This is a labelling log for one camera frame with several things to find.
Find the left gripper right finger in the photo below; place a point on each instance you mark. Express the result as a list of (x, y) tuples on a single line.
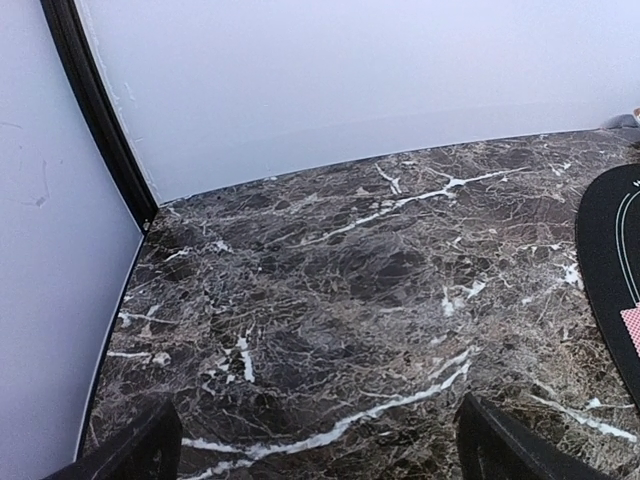
[(493, 445)]

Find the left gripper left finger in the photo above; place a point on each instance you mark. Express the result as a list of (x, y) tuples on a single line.
[(148, 448)]

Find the single red-backed playing card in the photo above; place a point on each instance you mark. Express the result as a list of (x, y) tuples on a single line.
[(631, 320)]

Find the round black poker mat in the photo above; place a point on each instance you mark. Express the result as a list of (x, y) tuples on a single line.
[(607, 244)]

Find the patterned ceramic plate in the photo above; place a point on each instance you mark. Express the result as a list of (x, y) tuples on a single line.
[(627, 120)]

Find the left black frame post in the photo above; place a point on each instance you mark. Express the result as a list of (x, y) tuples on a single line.
[(91, 95)]

